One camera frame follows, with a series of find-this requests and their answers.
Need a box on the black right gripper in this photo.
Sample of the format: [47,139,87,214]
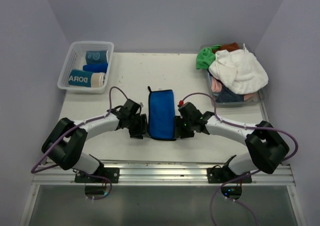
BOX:
[172,115,195,139]

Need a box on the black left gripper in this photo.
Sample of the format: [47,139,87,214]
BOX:
[126,113,151,139]

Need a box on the blue microfiber towel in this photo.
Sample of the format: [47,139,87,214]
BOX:
[147,86,176,141]

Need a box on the teal beige cartoon towel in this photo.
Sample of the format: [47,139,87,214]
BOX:
[68,69,105,88]

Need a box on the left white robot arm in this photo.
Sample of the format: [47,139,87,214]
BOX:
[41,99,147,183]

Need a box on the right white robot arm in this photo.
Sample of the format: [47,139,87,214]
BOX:
[175,102,290,183]

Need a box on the dark blue towel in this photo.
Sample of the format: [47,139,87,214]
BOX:
[216,87,244,103]

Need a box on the rolled blue towel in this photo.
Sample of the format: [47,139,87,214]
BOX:
[82,63,108,73]

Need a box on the green towel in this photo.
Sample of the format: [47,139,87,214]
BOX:
[195,44,221,70]

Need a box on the rolled teal towel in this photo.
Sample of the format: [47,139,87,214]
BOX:
[85,50,108,65]

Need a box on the white towel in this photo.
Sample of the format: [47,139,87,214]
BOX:
[208,47,269,95]

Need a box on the clear plastic towel bin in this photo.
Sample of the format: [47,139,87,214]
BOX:
[200,43,268,107]

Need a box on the white plastic basket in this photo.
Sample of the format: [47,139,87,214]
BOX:
[57,41,115,94]

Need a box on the brown towel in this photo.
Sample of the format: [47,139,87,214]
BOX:
[219,42,240,52]

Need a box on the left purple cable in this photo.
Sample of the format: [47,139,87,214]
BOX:
[30,86,128,201]

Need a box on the aluminium mounting rail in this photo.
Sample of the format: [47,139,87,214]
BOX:
[31,160,295,186]

